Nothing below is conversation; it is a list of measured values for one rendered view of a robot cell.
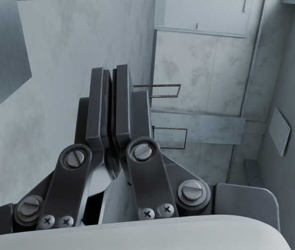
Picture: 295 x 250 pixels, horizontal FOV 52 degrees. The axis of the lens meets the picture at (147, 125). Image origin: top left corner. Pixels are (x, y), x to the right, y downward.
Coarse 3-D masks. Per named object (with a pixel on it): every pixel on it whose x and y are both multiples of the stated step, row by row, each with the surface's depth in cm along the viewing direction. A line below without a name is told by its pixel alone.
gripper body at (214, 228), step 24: (192, 216) 9; (216, 216) 8; (240, 216) 8; (0, 240) 8; (24, 240) 8; (48, 240) 8; (72, 240) 8; (96, 240) 8; (120, 240) 8; (144, 240) 8; (168, 240) 8; (192, 240) 8; (216, 240) 8; (240, 240) 8; (264, 240) 8
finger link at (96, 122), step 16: (96, 80) 12; (96, 96) 12; (80, 112) 13; (96, 112) 11; (80, 128) 12; (96, 128) 11; (96, 144) 11; (112, 144) 12; (96, 160) 11; (112, 160) 12; (48, 176) 11; (96, 176) 11; (112, 176) 12; (32, 192) 10; (96, 192) 12; (16, 208) 10; (32, 208) 10; (32, 224) 10
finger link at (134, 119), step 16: (128, 64) 13; (128, 80) 12; (112, 96) 12; (128, 96) 12; (144, 96) 13; (112, 112) 11; (128, 112) 11; (144, 112) 12; (112, 128) 11; (128, 128) 11; (144, 128) 12; (128, 176) 12; (176, 176) 10; (192, 176) 10; (176, 192) 10; (192, 192) 10; (208, 192) 10; (192, 208) 10
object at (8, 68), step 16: (0, 0) 39; (16, 0) 43; (0, 16) 40; (16, 16) 43; (0, 32) 40; (16, 32) 44; (0, 48) 41; (16, 48) 44; (0, 64) 41; (16, 64) 45; (0, 80) 42; (16, 80) 45; (0, 96) 42
